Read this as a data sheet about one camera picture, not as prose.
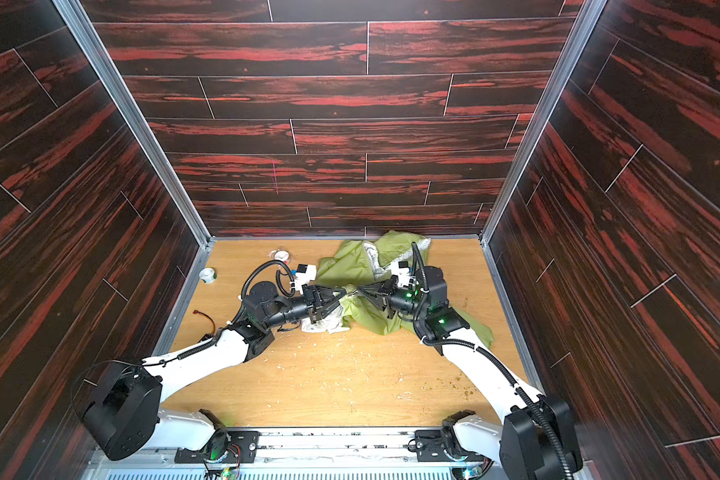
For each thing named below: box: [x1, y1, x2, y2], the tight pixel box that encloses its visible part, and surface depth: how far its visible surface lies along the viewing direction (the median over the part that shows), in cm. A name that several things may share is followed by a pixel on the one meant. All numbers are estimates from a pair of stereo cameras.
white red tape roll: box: [269, 250, 290, 265], surface depth 113 cm
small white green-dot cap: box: [199, 267, 217, 284], surface depth 109 cm
